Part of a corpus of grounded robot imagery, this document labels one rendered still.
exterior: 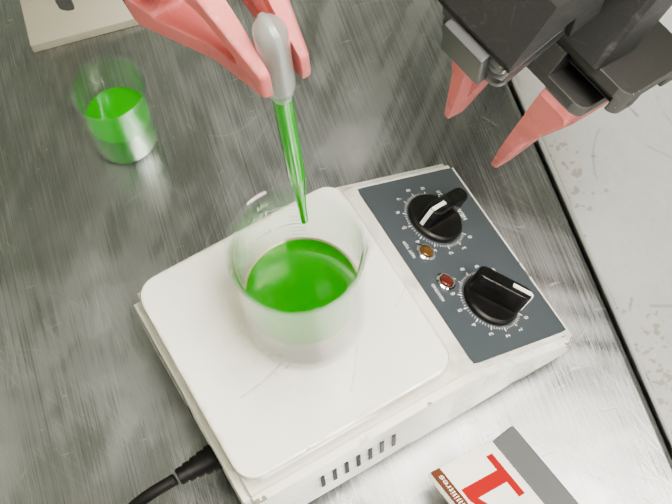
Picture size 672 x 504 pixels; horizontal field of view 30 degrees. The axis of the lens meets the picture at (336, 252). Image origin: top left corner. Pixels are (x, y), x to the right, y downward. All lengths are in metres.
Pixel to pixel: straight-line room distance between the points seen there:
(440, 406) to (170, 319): 0.14
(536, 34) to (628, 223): 0.29
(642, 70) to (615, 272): 0.20
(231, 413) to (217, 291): 0.06
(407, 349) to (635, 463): 0.16
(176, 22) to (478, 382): 0.28
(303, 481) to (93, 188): 0.24
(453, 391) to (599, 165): 0.20
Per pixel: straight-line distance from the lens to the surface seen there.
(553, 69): 0.57
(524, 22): 0.48
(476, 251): 0.69
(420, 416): 0.64
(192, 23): 0.45
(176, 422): 0.71
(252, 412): 0.61
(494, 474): 0.68
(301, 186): 0.50
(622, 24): 0.54
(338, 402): 0.61
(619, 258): 0.75
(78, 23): 0.83
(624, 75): 0.56
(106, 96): 0.77
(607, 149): 0.78
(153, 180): 0.77
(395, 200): 0.69
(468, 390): 0.65
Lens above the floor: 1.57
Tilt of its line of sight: 66 degrees down
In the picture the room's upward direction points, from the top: 5 degrees counter-clockwise
